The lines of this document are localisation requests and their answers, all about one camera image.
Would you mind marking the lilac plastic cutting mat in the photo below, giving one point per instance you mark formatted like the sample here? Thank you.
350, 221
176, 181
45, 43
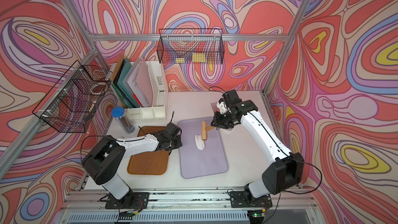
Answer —
197, 157

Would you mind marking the black wire basket back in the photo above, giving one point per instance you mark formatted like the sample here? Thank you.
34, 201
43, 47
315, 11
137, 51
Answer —
176, 45

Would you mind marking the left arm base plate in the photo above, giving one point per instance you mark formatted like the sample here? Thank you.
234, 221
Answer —
132, 200

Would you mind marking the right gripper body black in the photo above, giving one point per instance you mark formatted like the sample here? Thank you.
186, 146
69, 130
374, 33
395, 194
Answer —
224, 120

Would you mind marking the black wire basket left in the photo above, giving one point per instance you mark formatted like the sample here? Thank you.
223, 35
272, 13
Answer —
72, 101

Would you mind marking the yellow sticky note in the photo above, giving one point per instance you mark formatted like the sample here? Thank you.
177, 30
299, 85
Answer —
198, 57

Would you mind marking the brown wooden tray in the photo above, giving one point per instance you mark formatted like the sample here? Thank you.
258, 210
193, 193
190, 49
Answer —
148, 163

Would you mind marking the white file organizer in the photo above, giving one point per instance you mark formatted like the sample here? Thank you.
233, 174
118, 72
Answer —
158, 110

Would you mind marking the white dough piece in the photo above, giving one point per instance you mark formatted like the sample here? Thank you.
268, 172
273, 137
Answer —
199, 142

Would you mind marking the wooden dough roller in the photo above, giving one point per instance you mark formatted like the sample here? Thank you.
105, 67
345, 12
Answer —
204, 130

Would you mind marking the green folder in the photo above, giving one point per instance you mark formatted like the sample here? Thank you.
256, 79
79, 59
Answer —
123, 86

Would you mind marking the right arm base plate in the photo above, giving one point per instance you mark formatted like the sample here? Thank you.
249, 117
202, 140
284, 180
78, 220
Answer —
243, 199

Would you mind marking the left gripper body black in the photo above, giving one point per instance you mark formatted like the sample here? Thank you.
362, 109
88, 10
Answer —
174, 143

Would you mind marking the white paper folder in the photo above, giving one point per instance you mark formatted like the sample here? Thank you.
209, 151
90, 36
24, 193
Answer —
140, 83

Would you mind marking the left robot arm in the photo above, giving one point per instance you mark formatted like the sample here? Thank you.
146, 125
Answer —
103, 161

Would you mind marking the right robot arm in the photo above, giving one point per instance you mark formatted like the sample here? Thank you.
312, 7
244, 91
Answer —
284, 169

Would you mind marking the black wire basket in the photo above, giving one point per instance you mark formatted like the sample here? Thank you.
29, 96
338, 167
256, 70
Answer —
176, 45
72, 101

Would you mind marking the blue lid clear jar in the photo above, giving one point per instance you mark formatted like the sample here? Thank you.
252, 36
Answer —
119, 114

